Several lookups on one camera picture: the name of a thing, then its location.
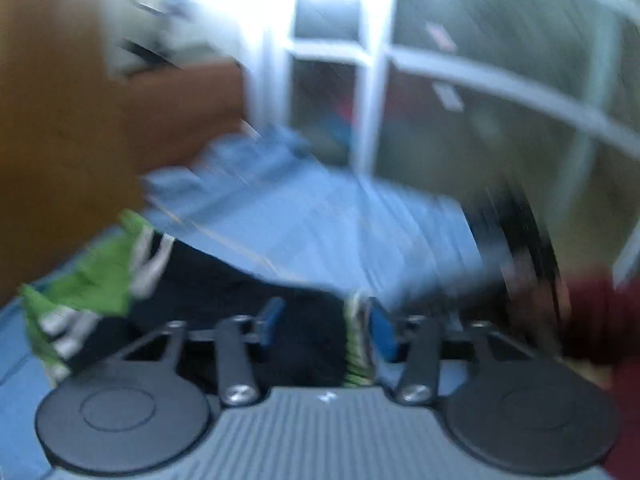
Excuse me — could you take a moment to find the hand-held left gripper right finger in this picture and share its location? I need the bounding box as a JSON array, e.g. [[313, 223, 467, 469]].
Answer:
[[367, 297, 532, 407]]

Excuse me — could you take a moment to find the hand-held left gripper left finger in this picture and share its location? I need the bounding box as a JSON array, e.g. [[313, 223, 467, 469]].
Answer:
[[117, 297, 287, 407]]

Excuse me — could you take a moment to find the green and black knit sweater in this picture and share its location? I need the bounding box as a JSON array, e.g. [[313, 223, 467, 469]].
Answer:
[[19, 209, 381, 390]]

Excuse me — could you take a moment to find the person's right forearm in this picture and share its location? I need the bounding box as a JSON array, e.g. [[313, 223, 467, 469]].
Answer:
[[562, 267, 640, 480]]

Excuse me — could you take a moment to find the blue checked bed sheet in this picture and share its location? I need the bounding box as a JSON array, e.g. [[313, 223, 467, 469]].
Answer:
[[0, 125, 506, 480]]

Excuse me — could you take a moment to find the frosted glass sliding door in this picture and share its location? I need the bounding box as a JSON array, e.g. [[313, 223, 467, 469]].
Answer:
[[287, 0, 640, 286]]

